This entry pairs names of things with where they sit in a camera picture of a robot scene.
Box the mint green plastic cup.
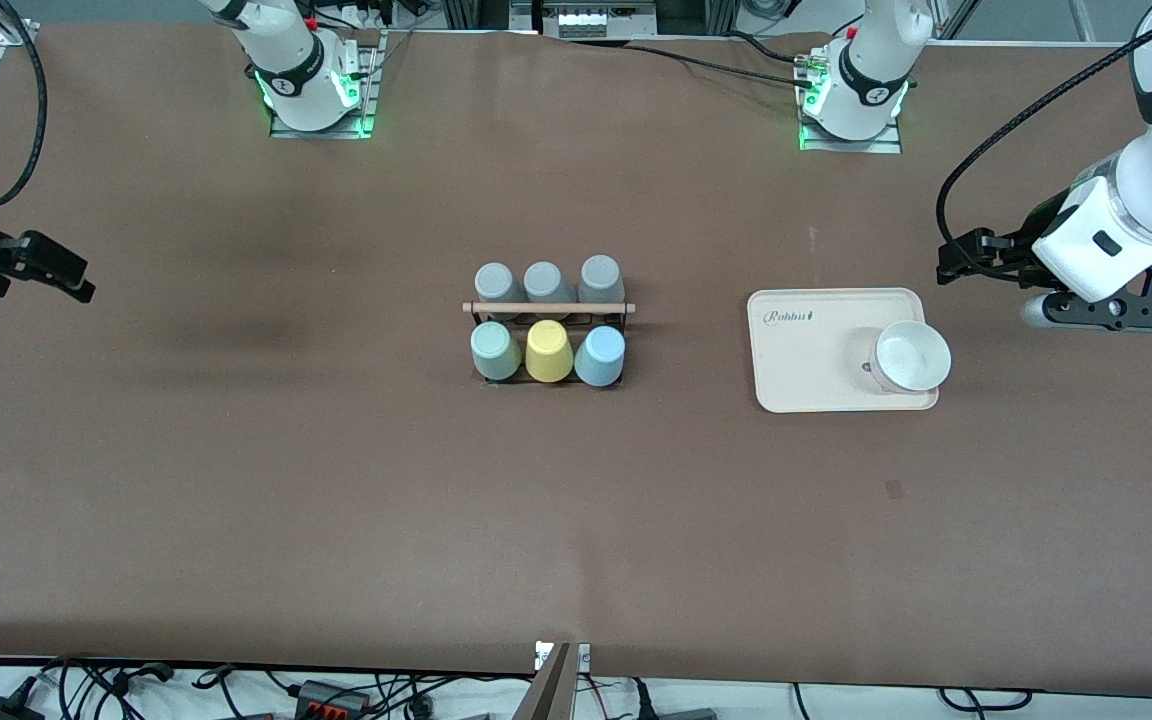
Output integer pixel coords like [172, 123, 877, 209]
[470, 322, 523, 382]

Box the white bowl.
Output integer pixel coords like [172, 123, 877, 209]
[869, 320, 953, 394]

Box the cream plastic tray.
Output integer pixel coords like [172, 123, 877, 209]
[747, 288, 940, 414]

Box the grey plastic cup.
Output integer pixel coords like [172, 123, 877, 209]
[475, 263, 520, 304]
[523, 262, 577, 304]
[578, 255, 626, 304]

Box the light blue plastic cup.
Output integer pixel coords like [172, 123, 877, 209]
[573, 326, 627, 387]

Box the yellow plastic cup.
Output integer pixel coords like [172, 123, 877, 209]
[525, 320, 574, 384]

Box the white control box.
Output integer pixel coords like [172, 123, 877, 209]
[511, 0, 657, 41]

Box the black orange power strip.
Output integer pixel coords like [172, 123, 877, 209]
[296, 680, 374, 720]

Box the white sticker label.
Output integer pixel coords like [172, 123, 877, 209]
[534, 642, 592, 673]

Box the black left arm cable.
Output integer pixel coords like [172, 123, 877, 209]
[936, 0, 1152, 263]

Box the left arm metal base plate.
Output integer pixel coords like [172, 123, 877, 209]
[798, 48, 904, 155]

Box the short black table cable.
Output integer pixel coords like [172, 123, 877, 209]
[731, 30, 817, 67]

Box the long black table cable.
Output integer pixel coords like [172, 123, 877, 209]
[621, 43, 822, 89]

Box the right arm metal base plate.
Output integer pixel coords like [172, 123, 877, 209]
[269, 30, 384, 140]

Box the grey wedge metal bracket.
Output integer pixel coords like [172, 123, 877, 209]
[511, 642, 574, 720]

